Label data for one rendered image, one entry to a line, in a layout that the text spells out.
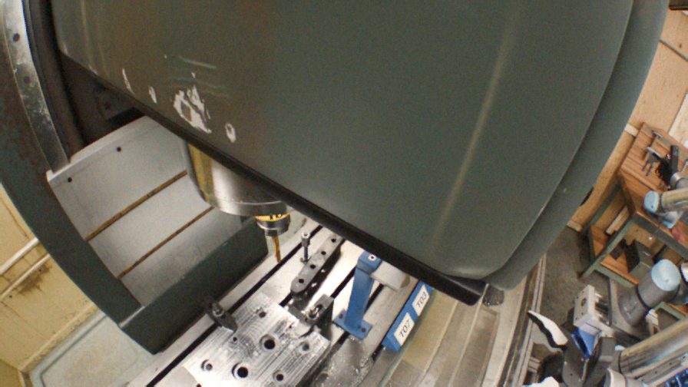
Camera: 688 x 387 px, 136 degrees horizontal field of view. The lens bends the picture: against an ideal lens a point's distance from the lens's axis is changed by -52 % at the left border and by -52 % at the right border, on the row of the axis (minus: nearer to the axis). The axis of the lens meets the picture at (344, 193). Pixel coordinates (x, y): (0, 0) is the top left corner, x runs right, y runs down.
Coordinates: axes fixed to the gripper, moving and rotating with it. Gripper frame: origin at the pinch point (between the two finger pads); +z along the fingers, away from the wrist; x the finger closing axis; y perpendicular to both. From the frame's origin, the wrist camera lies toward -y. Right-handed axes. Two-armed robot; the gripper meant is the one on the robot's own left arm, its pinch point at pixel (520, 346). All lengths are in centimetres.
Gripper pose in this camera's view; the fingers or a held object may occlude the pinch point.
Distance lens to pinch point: 49.0
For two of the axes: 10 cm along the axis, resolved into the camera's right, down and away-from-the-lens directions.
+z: -8.3, -4.2, 3.7
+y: -0.8, 7.5, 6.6
